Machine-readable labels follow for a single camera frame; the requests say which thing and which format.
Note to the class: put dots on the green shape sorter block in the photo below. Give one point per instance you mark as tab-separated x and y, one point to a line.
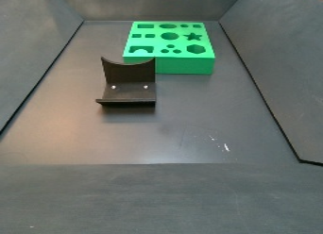
179	45

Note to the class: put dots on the black curved holder stand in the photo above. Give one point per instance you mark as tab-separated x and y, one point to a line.
128	77

